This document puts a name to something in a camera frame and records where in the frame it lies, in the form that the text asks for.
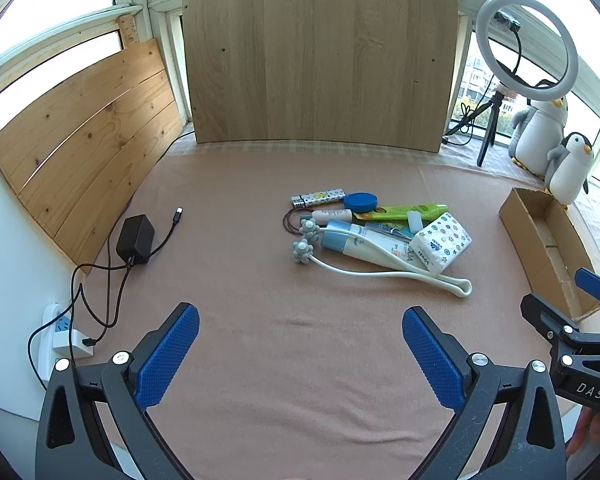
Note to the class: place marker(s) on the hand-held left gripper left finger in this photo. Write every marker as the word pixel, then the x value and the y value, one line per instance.
pixel 167 355

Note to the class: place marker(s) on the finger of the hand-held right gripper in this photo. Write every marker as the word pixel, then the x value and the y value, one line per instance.
pixel 547 316
pixel 598 286

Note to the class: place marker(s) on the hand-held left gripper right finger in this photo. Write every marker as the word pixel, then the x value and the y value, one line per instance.
pixel 432 360

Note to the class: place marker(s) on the cardboard box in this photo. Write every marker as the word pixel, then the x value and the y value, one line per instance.
pixel 524 220

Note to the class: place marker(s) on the blue tissue packet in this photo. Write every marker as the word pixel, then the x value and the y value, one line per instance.
pixel 384 232

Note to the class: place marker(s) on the yellow patterned lighter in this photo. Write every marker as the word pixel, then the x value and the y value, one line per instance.
pixel 320 197

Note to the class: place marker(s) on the person's right hand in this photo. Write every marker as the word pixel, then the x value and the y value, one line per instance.
pixel 594 430

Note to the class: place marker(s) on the pink blanket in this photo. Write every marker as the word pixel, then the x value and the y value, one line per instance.
pixel 280 360

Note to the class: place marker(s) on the white star-print tissue pack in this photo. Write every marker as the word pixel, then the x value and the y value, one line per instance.
pixel 442 245

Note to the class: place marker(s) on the black power adapter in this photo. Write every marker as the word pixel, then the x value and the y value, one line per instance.
pixel 135 240

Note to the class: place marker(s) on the small penguin plush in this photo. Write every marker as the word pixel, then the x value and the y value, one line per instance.
pixel 569 170

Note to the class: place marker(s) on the white and blue tube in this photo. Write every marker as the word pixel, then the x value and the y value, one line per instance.
pixel 360 246

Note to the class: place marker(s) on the white eraser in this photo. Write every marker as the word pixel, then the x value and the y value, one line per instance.
pixel 414 222

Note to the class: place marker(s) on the green tube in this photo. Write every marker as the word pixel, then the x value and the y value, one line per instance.
pixel 409 210

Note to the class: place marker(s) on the large penguin plush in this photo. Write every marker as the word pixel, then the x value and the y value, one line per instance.
pixel 534 135

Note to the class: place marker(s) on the white grey-ball massager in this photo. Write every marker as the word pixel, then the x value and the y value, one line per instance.
pixel 302 252

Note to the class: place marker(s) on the blue round lid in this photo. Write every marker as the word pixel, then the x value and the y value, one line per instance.
pixel 360 201

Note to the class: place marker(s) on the small pink-white tube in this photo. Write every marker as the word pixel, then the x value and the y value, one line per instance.
pixel 332 216

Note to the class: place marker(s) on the black tripod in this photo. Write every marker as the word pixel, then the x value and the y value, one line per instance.
pixel 490 130

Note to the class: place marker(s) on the pine plank board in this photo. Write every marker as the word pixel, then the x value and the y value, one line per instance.
pixel 95 160

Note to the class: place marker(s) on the black phone holder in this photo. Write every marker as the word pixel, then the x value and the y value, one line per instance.
pixel 508 19

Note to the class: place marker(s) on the light oak wood panel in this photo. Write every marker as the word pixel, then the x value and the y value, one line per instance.
pixel 320 60

